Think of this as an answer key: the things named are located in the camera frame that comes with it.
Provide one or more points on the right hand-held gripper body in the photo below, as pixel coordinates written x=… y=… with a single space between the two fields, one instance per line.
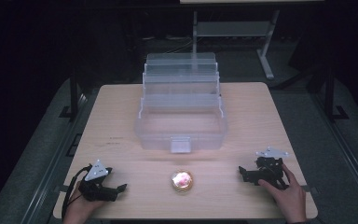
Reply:
x=268 y=169

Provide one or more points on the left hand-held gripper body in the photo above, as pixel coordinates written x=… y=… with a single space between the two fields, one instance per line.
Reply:
x=97 y=174

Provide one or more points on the person's right hand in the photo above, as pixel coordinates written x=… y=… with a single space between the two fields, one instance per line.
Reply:
x=289 y=199

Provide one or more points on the person's left hand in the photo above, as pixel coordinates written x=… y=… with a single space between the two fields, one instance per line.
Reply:
x=80 y=210

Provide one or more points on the round gold-rimmed pink container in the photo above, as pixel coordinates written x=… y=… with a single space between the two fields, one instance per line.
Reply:
x=182 y=181

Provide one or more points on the black metal stand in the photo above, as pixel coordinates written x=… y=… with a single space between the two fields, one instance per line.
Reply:
x=73 y=93
x=331 y=93

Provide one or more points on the clear plastic tiered storage box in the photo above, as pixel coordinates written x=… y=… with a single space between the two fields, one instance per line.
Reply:
x=181 y=105

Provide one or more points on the white metal desk frame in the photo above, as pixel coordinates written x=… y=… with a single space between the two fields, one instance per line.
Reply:
x=236 y=29

